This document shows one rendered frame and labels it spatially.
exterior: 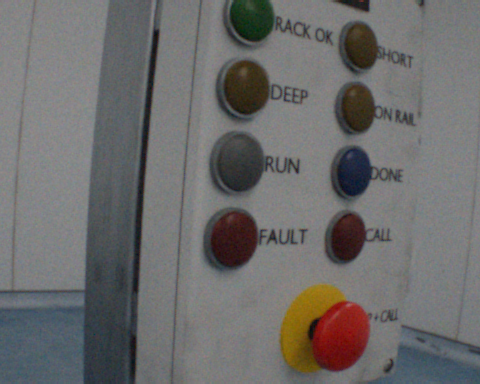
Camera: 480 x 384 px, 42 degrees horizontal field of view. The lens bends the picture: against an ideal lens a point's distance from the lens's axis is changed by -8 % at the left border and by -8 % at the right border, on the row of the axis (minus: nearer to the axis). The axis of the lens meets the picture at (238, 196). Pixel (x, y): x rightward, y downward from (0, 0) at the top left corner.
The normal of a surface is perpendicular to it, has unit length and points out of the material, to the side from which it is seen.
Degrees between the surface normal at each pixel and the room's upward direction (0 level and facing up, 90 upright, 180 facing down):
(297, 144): 90
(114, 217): 90
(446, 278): 90
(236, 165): 91
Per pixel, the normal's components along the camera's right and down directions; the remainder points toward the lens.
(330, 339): 0.22, 0.04
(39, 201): 0.57, 0.09
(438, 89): -0.82, -0.04
